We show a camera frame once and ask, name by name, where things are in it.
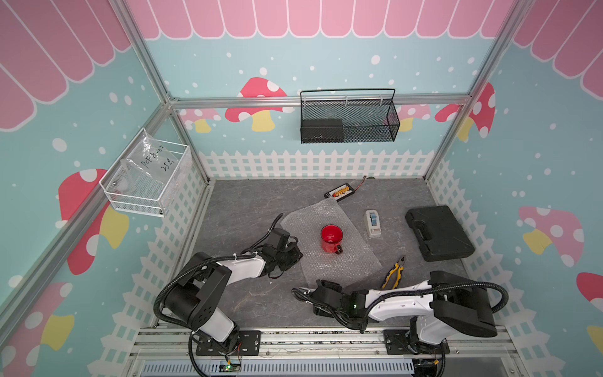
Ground white blue tape dispenser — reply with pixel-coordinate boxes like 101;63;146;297
364;210;382;238

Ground white ribbed cable duct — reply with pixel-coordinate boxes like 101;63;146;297
140;359;416;377

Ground white wire wall basket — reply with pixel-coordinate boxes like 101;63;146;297
98;128;192;218

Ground black battery charger board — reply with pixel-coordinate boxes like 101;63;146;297
324;183;356;202

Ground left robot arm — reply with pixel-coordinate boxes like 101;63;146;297
153;214;303;357

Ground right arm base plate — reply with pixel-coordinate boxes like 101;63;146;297
383;329;450;355

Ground black plastic tool case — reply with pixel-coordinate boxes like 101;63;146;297
405;205;475;262

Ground black mesh wall basket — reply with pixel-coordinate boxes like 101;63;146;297
299;88;400;143

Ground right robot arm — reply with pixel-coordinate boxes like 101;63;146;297
291;271;509;354

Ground black box in basket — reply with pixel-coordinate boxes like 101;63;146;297
300;119;344;144

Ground clear bubble wrap sheet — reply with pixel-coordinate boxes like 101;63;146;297
281;199;382;287

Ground yellow blue pliers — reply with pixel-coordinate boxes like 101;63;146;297
380;255;406;291

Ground red black charger cable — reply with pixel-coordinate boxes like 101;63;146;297
350;175;374;195

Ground clear plastic labelled bag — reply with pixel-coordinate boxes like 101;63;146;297
117;129;187;208

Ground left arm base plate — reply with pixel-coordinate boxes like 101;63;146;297
193;329;262;357

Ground red enamel mug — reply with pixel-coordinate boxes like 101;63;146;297
320;225;343;254

